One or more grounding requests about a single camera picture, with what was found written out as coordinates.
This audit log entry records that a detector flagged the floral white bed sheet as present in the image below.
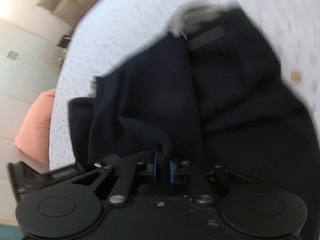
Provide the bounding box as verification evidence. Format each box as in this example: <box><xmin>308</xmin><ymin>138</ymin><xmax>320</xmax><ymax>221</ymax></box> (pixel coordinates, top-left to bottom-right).
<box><xmin>49</xmin><ymin>0</ymin><xmax>319</xmax><ymax>170</ymax></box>

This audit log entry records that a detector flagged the grey bedside table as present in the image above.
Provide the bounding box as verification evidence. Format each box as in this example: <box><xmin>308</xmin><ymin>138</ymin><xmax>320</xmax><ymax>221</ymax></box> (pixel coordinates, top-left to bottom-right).
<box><xmin>57</xmin><ymin>34</ymin><xmax>72</xmax><ymax>68</ymax></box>

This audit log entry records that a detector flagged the dark navy garment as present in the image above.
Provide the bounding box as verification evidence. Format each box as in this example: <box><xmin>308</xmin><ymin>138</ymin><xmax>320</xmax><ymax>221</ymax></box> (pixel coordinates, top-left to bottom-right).
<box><xmin>68</xmin><ymin>8</ymin><xmax>319</xmax><ymax>201</ymax></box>

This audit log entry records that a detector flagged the pink folded duvet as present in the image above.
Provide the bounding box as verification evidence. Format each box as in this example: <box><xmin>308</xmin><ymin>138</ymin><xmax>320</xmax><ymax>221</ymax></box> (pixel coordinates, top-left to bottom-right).
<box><xmin>14</xmin><ymin>89</ymin><xmax>56</xmax><ymax>163</ymax></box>

